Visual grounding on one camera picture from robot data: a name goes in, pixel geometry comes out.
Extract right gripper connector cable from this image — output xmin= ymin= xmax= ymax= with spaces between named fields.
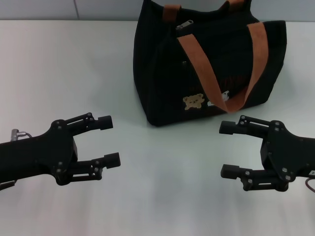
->
xmin=304 ymin=178 xmax=315 ymax=193

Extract black food bag brown handles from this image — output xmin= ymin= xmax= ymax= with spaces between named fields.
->
xmin=132 ymin=0 xmax=288 ymax=127

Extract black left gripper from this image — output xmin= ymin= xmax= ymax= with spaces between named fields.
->
xmin=0 ymin=112 xmax=121 ymax=186

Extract gripper connector cable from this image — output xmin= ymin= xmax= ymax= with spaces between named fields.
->
xmin=10 ymin=129 xmax=34 ymax=140
xmin=304 ymin=178 xmax=315 ymax=193

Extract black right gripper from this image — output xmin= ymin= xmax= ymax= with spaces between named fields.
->
xmin=219 ymin=115 xmax=315 ymax=193

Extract left gripper connector cable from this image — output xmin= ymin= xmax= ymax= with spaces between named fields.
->
xmin=10 ymin=129 xmax=34 ymax=140

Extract metal zipper pull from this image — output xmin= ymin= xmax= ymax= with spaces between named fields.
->
xmin=175 ymin=19 xmax=194 ymax=31

